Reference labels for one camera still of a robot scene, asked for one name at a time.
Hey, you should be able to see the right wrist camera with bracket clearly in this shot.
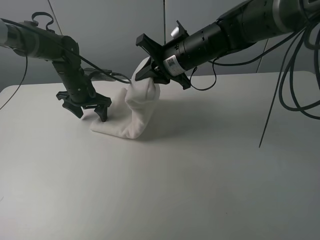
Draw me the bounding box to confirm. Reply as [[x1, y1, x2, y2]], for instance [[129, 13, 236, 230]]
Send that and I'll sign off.
[[170, 20, 189, 39]]

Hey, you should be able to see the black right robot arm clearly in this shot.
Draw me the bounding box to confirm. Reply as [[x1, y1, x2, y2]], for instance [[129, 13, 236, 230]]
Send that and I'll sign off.
[[135, 0, 320, 89]]

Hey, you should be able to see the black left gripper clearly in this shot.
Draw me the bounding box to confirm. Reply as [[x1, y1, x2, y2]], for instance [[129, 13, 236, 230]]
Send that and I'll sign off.
[[56, 72, 112, 122]]

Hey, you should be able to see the black left camera cable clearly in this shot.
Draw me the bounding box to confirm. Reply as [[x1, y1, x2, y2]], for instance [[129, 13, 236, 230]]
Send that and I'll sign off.
[[0, 18, 132, 111]]

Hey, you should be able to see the white towel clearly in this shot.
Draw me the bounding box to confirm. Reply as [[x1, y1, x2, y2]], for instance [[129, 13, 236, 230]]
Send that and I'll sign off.
[[90, 57, 161, 139]]

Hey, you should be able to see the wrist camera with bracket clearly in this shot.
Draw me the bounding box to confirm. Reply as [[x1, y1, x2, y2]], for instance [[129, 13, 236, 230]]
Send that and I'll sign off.
[[170, 20, 189, 39], [83, 67, 113, 82]]

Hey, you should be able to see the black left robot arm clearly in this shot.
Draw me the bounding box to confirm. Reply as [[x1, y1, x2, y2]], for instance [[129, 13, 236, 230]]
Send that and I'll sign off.
[[0, 19, 112, 122]]

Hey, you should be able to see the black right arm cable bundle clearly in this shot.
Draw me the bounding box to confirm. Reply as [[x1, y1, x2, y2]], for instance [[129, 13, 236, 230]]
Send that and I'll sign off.
[[258, 0, 320, 148]]

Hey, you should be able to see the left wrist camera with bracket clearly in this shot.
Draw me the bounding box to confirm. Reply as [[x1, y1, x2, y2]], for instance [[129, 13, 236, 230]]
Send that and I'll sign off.
[[83, 67, 113, 82]]

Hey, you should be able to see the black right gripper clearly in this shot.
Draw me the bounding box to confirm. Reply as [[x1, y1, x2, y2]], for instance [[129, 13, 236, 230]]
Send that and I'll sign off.
[[134, 34, 193, 90]]

